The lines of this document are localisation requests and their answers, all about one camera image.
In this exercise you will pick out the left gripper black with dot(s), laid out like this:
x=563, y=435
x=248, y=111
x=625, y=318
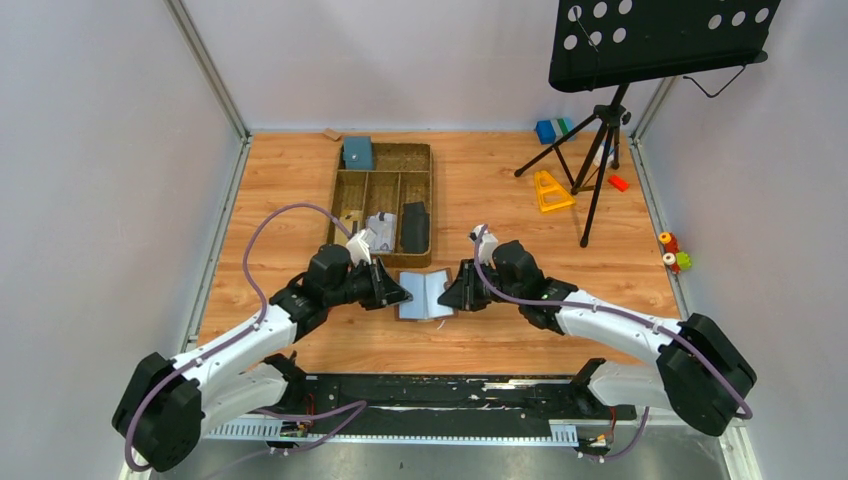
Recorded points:
x=378, y=283

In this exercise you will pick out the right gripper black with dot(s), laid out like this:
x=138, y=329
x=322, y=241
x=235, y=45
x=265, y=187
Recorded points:
x=468, y=285

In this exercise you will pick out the brown leather card holder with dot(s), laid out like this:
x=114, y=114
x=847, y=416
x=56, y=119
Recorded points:
x=425, y=289

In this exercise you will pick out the woven divided basket tray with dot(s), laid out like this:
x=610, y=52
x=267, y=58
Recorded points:
x=403, y=173

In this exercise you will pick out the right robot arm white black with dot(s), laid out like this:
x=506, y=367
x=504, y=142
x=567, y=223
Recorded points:
x=687, y=366

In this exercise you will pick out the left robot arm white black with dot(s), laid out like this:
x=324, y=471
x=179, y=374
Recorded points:
x=169, y=404

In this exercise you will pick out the silver grey card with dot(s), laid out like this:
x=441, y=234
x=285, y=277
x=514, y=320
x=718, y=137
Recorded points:
x=384, y=227

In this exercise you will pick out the black card in basket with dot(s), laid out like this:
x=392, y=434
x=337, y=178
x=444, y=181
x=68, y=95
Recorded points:
x=415, y=228

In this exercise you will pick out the gold credit card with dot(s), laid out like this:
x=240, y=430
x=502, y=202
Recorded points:
x=352, y=219

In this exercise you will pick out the blue leather card holder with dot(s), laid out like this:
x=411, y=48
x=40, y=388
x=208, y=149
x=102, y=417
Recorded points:
x=357, y=153

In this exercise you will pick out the yellow triangular toy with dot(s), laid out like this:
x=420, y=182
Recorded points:
x=550, y=194

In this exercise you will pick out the small cardboard piece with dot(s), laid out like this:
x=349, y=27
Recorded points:
x=332, y=134

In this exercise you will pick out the blue green white blocks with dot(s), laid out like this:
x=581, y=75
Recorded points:
x=549, y=131

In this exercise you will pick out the small red block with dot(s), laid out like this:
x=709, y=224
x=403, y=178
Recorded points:
x=618, y=183

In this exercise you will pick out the orange green toy pieces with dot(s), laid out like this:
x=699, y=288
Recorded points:
x=674, y=258

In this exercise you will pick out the black music stand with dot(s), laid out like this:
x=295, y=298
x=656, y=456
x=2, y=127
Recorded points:
x=600, y=44

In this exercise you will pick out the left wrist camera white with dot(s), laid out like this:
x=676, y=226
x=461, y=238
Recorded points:
x=358, y=246

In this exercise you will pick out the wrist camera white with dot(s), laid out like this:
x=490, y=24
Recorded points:
x=484, y=243
x=358, y=246

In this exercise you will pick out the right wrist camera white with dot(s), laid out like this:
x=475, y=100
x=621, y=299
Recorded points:
x=484, y=243

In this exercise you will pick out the white cable duct rail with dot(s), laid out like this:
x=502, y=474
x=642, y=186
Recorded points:
x=556, y=433

